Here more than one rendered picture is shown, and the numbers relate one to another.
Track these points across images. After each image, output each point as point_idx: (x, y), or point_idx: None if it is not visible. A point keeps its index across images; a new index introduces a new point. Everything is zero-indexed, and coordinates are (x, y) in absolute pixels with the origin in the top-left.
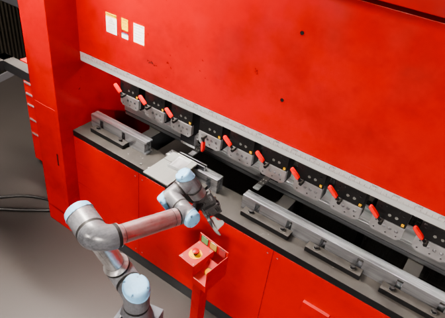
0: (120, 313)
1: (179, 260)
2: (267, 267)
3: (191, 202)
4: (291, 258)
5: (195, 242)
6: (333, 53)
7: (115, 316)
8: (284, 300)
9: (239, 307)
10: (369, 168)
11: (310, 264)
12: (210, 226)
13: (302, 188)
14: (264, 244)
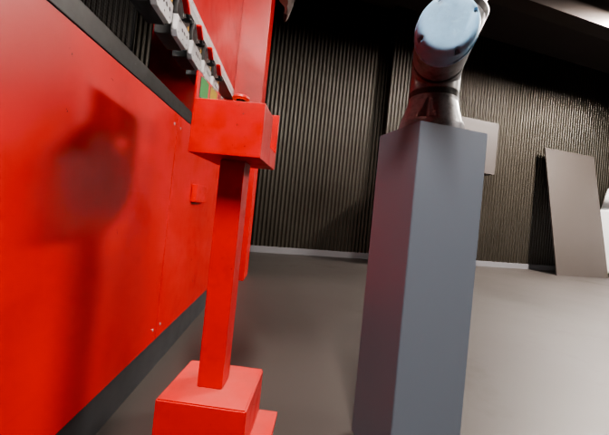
0: (460, 117)
1: (265, 117)
2: (172, 158)
3: (67, 13)
4: (188, 117)
5: (71, 194)
6: None
7: (468, 130)
8: (181, 207)
9: (141, 310)
10: None
11: None
12: (110, 100)
13: (162, 1)
14: (173, 105)
